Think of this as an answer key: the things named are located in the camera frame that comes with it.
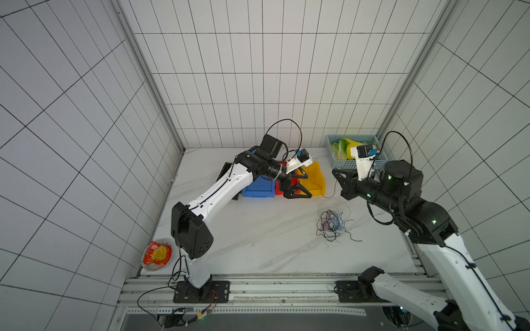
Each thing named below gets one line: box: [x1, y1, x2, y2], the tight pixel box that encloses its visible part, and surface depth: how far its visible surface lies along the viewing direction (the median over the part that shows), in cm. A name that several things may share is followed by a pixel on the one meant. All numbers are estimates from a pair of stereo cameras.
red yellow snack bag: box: [141, 239, 173, 272], surface depth 80 cm
